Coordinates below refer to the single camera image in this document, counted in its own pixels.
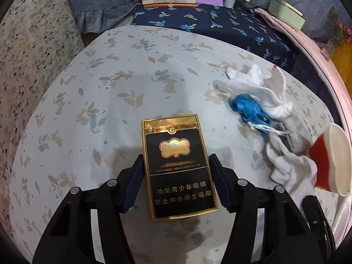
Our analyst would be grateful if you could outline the red paper cup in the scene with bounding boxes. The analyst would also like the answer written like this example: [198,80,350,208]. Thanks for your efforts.
[308,123,351,197]

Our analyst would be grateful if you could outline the black gold cigarette box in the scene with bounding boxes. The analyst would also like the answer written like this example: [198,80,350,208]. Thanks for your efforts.
[141,114,218,221]

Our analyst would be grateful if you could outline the white cotton glove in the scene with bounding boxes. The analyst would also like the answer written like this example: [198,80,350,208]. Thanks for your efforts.
[225,64,293,121]

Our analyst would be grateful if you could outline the white paper towel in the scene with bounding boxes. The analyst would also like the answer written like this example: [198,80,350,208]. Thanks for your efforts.
[314,188,351,246]

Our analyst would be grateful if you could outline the floral table cloth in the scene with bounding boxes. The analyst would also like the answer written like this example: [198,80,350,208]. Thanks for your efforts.
[8,25,339,264]

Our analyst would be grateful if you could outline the yellow backdrop cloth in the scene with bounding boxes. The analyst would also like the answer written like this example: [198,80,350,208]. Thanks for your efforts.
[331,42,352,94]

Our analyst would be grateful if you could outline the pink bed cover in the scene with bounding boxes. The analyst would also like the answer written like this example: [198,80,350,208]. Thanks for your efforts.
[254,8,351,135]

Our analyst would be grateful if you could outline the glass vase pink flowers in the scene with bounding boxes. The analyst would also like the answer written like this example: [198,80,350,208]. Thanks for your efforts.
[321,7,351,61]

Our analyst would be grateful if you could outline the navy floral cloth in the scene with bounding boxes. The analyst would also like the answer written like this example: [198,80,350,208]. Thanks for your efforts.
[133,4,297,72]

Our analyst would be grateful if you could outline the green tissue box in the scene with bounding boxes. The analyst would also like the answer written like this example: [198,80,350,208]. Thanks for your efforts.
[268,0,305,30]

